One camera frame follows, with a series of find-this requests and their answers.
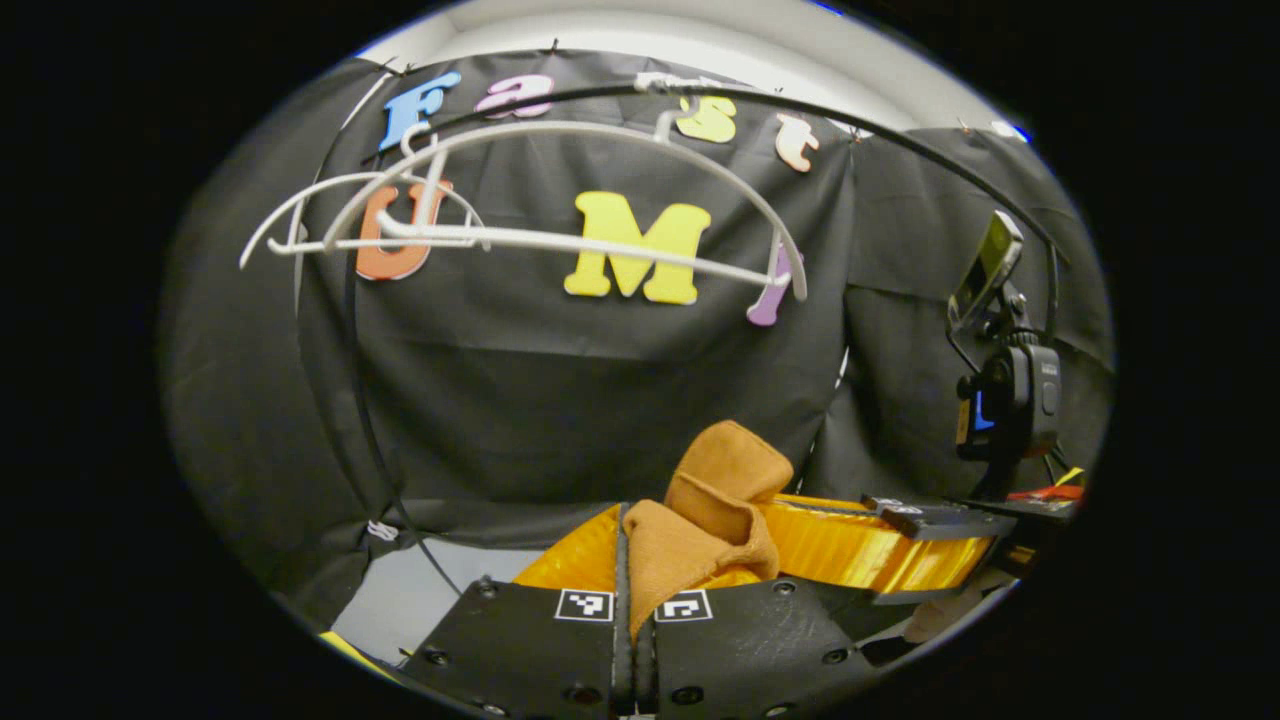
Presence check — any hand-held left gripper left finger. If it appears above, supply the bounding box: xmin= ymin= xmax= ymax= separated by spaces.
xmin=400 ymin=504 xmax=632 ymax=716

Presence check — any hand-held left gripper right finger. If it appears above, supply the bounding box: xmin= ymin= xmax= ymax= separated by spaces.
xmin=640 ymin=565 xmax=882 ymax=716

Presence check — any brown jacket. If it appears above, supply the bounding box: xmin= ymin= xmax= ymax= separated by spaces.
xmin=622 ymin=420 xmax=796 ymax=641

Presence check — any black clothes rack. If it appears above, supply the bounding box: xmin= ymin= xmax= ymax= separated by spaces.
xmin=294 ymin=80 xmax=1063 ymax=601

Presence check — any white plastic clothes hanger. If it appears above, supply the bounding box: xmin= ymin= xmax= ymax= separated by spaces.
xmin=320 ymin=95 xmax=809 ymax=303
xmin=238 ymin=124 xmax=493 ymax=272

